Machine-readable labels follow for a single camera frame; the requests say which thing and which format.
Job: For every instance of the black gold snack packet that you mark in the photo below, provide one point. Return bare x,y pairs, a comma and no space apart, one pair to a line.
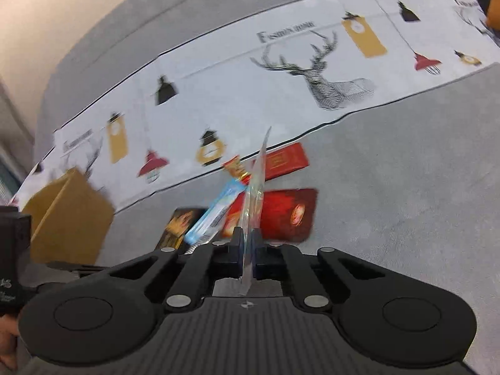
177,224

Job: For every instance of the orange cloth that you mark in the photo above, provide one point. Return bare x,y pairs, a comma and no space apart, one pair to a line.
493,7

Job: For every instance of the clear plastic snack packet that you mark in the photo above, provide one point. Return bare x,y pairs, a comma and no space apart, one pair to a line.
256,187

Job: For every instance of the red flat box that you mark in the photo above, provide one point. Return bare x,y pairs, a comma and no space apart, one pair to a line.
287,160

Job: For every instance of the white printed sofa cloth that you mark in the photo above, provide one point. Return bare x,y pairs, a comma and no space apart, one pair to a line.
250,86

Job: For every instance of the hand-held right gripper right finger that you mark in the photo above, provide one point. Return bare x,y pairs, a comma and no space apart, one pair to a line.
256,256

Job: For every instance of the blue snack bar packet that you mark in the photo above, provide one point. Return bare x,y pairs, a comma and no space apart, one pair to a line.
218,207

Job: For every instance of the orange gold candy wrapper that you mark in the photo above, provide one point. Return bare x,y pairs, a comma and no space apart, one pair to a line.
235,166

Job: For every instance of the brown cardboard box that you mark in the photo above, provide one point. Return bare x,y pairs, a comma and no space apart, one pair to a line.
70,218

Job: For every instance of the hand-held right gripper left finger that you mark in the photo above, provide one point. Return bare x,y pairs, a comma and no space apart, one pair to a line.
237,256

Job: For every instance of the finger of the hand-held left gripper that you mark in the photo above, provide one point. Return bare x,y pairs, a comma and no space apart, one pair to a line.
88,268

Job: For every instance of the red snack packet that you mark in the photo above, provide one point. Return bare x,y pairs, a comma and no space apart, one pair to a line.
287,213

